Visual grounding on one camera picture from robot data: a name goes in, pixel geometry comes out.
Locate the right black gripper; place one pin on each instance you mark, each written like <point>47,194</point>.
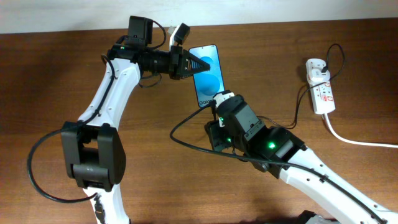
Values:
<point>214,130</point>

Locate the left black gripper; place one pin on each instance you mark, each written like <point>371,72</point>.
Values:
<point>175,71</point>

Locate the blue Galaxy smartphone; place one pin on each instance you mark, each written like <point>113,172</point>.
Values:
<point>208,83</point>

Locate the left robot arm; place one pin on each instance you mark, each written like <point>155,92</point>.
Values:
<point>93,152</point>

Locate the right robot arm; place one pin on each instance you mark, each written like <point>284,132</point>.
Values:
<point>286,157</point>

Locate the white USB charger adapter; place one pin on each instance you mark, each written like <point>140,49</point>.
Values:
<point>316,77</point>

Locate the white power strip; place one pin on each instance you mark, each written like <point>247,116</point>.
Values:
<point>322,96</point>

